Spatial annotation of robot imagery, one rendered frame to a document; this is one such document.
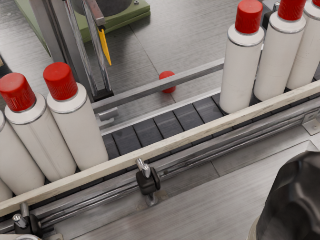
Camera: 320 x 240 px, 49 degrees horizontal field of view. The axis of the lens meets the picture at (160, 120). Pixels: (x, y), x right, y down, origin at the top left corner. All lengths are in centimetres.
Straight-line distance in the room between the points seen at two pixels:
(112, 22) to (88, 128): 44
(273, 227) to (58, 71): 29
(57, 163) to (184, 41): 44
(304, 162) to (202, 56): 59
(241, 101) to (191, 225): 22
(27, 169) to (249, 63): 35
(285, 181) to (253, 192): 31
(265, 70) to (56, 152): 35
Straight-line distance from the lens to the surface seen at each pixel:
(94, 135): 50
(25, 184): 55
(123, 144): 59
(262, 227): 27
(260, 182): 56
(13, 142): 49
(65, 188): 54
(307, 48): 61
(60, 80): 42
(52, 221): 60
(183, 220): 52
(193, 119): 61
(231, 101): 59
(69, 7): 48
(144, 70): 77
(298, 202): 22
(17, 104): 44
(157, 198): 59
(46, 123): 47
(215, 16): 91
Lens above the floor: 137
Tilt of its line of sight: 52 degrees down
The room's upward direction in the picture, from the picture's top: 6 degrees counter-clockwise
